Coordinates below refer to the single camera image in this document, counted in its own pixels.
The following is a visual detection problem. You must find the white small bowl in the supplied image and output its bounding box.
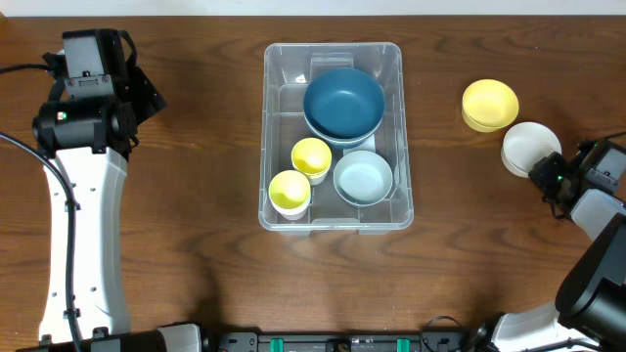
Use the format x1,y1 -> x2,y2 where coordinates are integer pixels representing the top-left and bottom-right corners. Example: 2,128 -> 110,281
501,122 -> 562,178

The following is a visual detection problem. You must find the yellow small bowl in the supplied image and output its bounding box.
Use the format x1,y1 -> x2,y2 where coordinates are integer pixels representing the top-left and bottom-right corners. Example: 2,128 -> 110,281
461,79 -> 519,133

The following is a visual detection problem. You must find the yellow cup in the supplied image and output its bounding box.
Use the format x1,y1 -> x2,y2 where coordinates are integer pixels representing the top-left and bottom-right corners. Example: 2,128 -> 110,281
291,137 -> 333,175
269,170 -> 311,210

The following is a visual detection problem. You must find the grey small bowl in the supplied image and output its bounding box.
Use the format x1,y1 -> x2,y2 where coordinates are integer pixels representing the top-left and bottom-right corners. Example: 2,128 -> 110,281
333,151 -> 393,207

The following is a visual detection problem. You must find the dark blue bowl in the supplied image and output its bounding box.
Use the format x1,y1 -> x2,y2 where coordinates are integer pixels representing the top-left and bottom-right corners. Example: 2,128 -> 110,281
304,115 -> 382,150
302,67 -> 385,139

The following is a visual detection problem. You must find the cream cup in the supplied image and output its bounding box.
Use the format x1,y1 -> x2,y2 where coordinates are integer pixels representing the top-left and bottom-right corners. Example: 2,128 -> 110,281
307,172 -> 327,186

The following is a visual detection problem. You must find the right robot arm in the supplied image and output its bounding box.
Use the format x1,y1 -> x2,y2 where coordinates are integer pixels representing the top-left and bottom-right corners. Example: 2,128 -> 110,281
468,137 -> 625,351

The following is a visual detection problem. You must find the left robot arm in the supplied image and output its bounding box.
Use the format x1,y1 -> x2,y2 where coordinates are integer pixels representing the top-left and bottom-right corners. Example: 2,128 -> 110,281
32,29 -> 203,351

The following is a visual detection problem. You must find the clear plastic storage bin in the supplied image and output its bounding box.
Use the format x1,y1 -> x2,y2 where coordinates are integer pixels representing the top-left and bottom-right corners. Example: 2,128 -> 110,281
258,42 -> 415,235

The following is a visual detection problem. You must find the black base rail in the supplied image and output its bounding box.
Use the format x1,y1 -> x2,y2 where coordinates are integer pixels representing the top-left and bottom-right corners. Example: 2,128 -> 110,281
211,328 -> 467,352

